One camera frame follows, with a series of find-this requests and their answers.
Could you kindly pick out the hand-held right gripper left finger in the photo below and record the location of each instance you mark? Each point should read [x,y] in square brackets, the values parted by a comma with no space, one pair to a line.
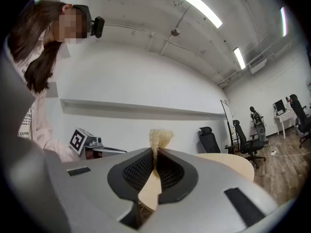
[92,186]

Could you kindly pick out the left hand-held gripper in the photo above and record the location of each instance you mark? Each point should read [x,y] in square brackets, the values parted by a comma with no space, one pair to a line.
[81,139]

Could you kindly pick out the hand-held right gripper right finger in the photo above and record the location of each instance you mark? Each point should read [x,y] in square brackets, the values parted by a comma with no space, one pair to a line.
[209,190]

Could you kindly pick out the small pale yellow piece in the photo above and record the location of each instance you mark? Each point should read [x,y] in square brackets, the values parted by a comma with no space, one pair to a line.
[161,137]

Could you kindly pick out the person's left forearm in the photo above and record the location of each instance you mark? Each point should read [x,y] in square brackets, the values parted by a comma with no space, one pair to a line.
[60,149]

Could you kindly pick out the black office chair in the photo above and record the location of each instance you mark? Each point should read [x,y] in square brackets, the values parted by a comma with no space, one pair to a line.
[300,115]
[247,144]
[209,139]

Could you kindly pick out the black framed board stand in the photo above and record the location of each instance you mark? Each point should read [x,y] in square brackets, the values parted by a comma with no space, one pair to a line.
[227,120]

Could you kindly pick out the white power strip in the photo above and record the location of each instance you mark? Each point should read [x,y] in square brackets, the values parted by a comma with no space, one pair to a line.
[273,152]

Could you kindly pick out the person's pink striped shirt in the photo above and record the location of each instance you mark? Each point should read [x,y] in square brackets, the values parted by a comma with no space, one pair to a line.
[42,127]

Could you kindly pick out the white desk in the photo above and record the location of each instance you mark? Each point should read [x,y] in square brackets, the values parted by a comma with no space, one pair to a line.
[286,116]

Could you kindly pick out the computer monitor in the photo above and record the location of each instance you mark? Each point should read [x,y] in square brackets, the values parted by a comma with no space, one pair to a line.
[279,107]

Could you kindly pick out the person's head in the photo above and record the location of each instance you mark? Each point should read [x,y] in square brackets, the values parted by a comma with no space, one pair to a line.
[70,25]

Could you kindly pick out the round ceiling detector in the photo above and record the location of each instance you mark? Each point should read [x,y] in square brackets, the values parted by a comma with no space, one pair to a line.
[175,32]

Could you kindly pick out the white air conditioner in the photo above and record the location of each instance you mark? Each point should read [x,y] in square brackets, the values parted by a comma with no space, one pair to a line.
[257,65]

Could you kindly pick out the white ceiling tube light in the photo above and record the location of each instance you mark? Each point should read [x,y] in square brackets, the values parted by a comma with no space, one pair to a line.
[283,22]
[239,58]
[196,5]

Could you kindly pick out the black head-mounted camera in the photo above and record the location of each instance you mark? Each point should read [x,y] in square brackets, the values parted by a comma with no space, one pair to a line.
[98,27]

